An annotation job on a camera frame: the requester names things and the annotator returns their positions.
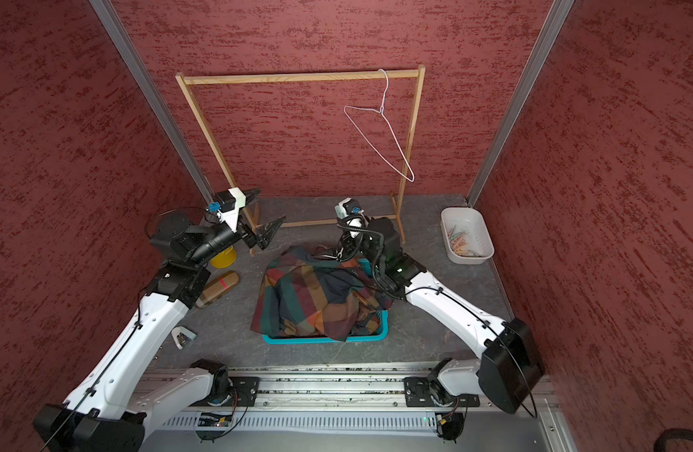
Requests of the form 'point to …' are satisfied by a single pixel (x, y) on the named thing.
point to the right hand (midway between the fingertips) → (341, 222)
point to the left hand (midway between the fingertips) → (269, 207)
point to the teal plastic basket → (348, 339)
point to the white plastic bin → (467, 236)
